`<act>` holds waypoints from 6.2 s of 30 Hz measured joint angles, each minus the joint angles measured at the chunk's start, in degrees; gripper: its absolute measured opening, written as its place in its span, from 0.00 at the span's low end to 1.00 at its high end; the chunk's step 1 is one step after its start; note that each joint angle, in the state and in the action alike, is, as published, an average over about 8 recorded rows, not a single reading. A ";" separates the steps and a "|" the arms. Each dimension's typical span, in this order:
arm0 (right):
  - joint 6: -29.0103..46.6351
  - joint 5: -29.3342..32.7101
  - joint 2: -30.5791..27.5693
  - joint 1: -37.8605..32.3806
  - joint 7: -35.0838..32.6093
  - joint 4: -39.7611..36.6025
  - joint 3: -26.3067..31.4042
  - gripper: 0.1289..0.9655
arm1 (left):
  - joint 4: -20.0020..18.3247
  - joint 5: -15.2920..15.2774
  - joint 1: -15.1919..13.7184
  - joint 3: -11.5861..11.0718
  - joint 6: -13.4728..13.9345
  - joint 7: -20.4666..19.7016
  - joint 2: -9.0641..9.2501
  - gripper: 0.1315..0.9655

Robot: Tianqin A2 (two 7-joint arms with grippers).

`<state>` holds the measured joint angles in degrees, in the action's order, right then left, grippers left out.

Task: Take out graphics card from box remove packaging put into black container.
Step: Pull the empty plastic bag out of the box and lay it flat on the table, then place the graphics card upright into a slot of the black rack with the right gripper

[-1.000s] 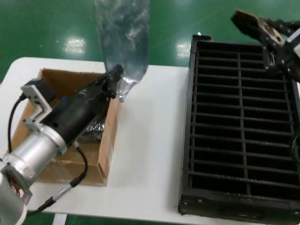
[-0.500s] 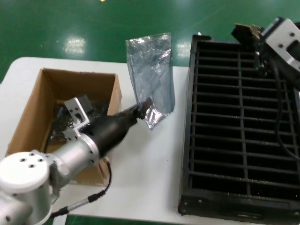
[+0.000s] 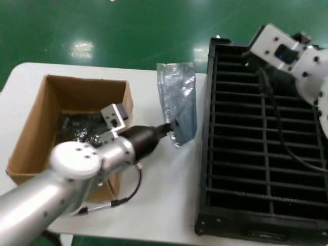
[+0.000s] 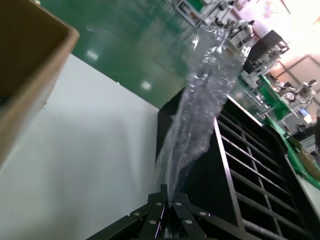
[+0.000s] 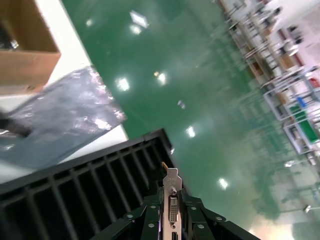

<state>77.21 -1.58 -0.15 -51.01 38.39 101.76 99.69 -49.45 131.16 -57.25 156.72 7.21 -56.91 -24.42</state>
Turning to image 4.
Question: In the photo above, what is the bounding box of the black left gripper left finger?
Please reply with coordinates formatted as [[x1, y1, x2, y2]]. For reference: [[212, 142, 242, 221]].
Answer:
[[86, 184, 168, 240]]

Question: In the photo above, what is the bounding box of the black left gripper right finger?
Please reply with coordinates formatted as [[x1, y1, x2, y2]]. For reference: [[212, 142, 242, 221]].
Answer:
[[171, 192, 251, 240]]

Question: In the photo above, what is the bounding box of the black slotted container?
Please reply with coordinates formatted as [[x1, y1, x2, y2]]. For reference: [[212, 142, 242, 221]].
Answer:
[[154, 93, 320, 240]]

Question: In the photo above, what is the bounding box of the clear antistatic bag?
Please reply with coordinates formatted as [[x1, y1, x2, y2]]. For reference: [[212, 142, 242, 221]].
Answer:
[[154, 24, 253, 201]]

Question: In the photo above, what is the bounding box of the brown cardboard box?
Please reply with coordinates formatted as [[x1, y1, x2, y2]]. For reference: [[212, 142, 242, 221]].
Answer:
[[0, 0, 81, 172]]

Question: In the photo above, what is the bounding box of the green covered table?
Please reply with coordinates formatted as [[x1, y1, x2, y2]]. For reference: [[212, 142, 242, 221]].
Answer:
[[258, 74, 305, 137]]

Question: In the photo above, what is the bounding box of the white humanoid robot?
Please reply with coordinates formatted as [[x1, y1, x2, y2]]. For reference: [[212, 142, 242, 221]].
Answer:
[[228, 19, 256, 48], [297, 79, 319, 100]]

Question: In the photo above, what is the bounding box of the black cabinet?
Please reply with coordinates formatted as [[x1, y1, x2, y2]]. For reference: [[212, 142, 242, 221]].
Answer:
[[243, 29, 290, 76]]

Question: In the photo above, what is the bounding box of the white rack with green panel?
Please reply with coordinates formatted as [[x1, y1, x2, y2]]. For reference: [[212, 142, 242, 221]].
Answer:
[[172, 0, 221, 28]]

